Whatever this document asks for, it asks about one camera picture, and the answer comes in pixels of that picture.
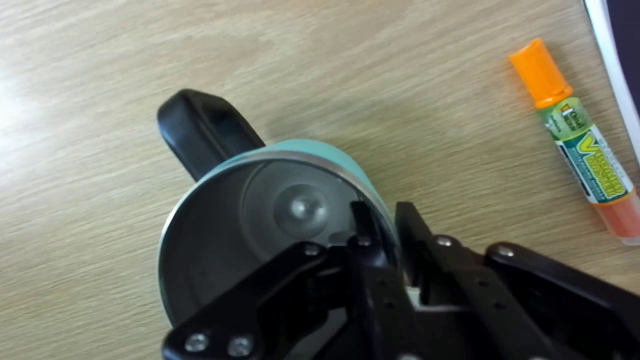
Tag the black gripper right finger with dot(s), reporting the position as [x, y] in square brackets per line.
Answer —
[517, 302]

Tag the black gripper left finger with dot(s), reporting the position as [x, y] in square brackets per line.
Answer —
[267, 314]

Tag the teal mug black handle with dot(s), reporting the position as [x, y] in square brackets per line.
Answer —
[248, 200]

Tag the orange green marker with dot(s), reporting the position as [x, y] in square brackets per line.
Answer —
[581, 142]

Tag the dark purple notebook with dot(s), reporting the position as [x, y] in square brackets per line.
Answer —
[617, 32]

